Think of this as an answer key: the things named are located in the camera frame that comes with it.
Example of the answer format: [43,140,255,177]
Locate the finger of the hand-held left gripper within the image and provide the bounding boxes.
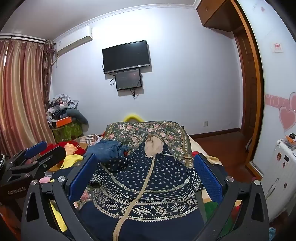
[8,141,48,173]
[10,146,67,183]

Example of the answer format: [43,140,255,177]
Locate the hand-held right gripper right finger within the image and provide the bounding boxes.
[194,153,270,241]

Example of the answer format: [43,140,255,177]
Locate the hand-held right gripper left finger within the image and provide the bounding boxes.
[21,153,104,241]

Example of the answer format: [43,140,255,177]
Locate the blue jeans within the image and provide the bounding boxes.
[84,139,129,172]

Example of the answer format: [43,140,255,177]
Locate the navy patterned hooded jacket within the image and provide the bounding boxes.
[79,134,206,241]

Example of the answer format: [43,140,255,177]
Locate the yellow garment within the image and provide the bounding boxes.
[47,155,84,233]

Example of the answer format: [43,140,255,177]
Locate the red fuzzy cloth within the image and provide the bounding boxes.
[46,140,89,160]

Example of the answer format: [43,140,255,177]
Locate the green patterned cloth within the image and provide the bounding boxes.
[52,124,84,144]

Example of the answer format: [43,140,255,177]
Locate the bed with cream sheet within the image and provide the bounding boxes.
[187,134,225,167]

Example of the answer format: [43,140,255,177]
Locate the orange box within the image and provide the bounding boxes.
[56,116,73,127]

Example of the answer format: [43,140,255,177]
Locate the striped patchwork cloth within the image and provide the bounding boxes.
[79,134,104,149]

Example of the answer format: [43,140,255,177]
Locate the grey cushion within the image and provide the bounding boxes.
[67,109,89,127]

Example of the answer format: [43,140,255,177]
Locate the pile of clutter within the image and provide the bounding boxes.
[47,93,80,128]

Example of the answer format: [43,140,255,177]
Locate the striped brown curtain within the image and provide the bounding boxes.
[0,38,56,158]

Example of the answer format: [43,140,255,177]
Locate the white cabinet with stickers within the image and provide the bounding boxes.
[264,138,296,220]

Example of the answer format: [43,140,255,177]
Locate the floral blanket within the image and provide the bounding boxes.
[76,120,192,209]

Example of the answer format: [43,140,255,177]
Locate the orange black device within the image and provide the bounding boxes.
[284,133,296,149]

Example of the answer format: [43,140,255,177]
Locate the wooden door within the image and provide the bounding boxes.
[231,0,264,181]

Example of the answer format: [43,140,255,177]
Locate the white air conditioner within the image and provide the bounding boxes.
[54,25,93,56]

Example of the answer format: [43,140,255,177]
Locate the white sliding wardrobe door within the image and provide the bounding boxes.
[238,0,296,220]

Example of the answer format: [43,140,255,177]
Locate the wooden overhead cabinet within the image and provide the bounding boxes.
[196,0,241,33]

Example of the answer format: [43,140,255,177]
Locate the yellow ring-shaped object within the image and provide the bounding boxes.
[124,113,142,122]

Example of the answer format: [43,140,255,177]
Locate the pink heart wall sticker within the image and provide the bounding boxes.
[265,92,296,132]

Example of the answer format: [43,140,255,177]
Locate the small black wall monitor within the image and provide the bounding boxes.
[115,69,142,91]

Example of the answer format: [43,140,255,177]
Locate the white curtain rail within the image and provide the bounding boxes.
[0,34,47,43]

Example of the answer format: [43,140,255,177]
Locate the black wall television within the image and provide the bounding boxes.
[102,40,151,74]

